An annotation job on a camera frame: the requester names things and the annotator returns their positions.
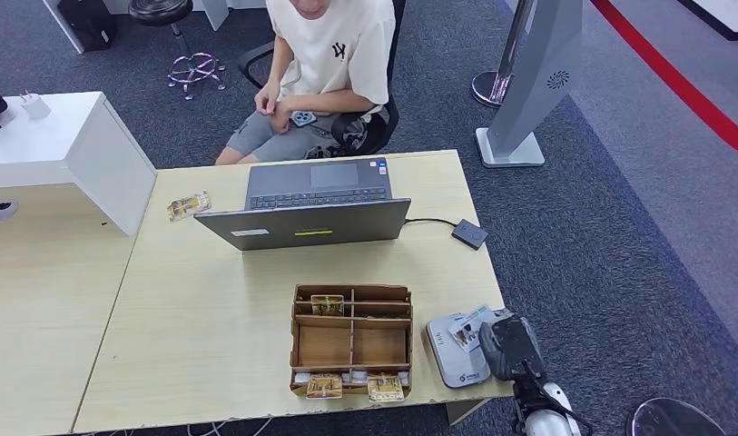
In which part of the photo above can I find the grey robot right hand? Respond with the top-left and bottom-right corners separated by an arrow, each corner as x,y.
477,310 -> 548,383

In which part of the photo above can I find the person's left hand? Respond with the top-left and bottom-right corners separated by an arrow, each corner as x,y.
270,99 -> 298,134

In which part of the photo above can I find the person's right hand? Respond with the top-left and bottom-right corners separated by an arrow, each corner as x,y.
254,81 -> 282,116

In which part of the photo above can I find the white ID card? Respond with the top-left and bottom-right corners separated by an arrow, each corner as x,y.
448,303 -> 497,353

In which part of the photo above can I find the grey white card reader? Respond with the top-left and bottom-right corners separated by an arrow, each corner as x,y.
425,310 -> 508,390

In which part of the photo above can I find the person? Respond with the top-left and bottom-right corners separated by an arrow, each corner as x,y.
214,0 -> 399,166

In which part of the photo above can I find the wooden card organizer box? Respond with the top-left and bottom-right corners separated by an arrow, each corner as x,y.
289,282 -> 414,401

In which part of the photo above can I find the white desk leg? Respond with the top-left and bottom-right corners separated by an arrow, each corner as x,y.
445,398 -> 493,425

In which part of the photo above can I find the black office chair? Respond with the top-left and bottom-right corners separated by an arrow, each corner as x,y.
236,0 -> 401,159

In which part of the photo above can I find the white desk panel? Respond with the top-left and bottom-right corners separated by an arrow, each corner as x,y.
199,0 -> 231,30
43,0 -> 87,55

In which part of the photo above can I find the grey open laptop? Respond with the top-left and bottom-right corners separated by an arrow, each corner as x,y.
192,156 -> 412,252

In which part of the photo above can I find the black square usb hub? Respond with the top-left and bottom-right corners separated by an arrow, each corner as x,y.
451,219 -> 490,251

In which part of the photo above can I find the black stool chrome base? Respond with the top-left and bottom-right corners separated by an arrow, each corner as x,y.
127,0 -> 227,101

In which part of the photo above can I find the round dark glossy stool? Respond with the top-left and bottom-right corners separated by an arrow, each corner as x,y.
625,397 -> 727,436

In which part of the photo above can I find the black bag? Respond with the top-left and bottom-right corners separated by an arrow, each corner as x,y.
56,0 -> 120,53

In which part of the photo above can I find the white desk cabinet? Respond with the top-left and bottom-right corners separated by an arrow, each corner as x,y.
0,91 -> 159,238

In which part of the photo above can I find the white charger plug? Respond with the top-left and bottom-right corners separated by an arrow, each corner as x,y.
19,91 -> 52,120

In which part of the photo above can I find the grey kiosk stand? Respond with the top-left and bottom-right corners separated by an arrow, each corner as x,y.
475,0 -> 585,168

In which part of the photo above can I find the white counter black base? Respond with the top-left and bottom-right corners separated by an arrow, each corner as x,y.
674,0 -> 738,42

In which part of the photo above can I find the black hub cable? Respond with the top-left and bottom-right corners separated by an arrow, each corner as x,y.
402,217 -> 460,229

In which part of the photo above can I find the chrome stanchion post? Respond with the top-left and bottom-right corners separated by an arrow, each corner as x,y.
471,0 -> 535,109

